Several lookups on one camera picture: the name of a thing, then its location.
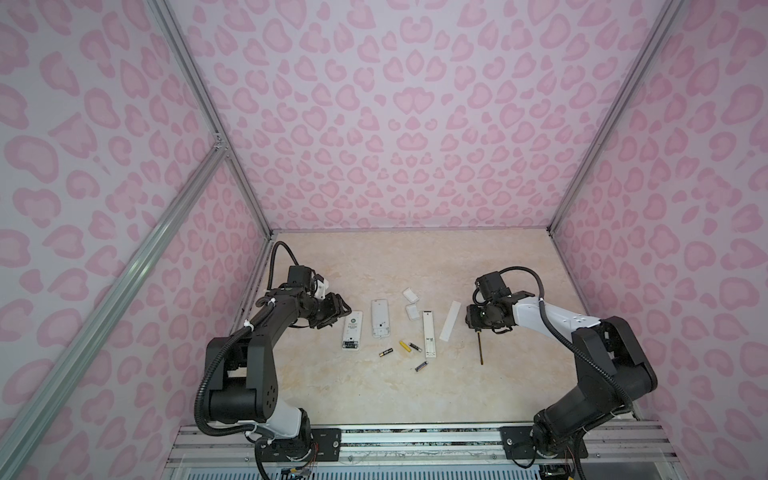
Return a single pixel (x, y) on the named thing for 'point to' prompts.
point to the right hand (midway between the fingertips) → (473, 317)
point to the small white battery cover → (413, 311)
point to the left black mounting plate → (319, 445)
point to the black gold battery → (386, 352)
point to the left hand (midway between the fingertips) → (345, 308)
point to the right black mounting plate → (517, 445)
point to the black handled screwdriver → (479, 330)
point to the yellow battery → (405, 346)
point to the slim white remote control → (429, 334)
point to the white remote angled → (380, 318)
